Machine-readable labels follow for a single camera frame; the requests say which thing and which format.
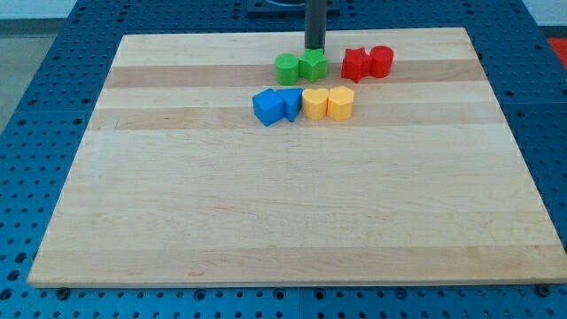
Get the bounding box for light wooden board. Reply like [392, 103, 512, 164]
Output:
[28, 27, 566, 288]

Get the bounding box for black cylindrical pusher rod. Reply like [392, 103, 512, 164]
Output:
[305, 0, 327, 50]

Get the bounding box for red cylinder block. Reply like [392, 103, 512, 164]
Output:
[369, 45, 394, 78]

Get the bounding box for yellow hexagon block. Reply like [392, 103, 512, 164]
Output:
[327, 86, 355, 121]

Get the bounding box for blue cube block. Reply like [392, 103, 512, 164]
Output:
[252, 89, 284, 126]

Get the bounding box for yellow heart block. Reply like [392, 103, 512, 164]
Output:
[302, 89, 329, 121]

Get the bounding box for blue triangle block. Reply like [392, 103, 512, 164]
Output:
[276, 88, 303, 122]

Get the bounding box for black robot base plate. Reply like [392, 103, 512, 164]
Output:
[245, 0, 341, 19]

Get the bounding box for green star block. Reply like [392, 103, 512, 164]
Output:
[299, 49, 329, 82]

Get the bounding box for green cylinder block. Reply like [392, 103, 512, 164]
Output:
[275, 53, 299, 86]

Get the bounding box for red star block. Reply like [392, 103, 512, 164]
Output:
[341, 48, 372, 83]

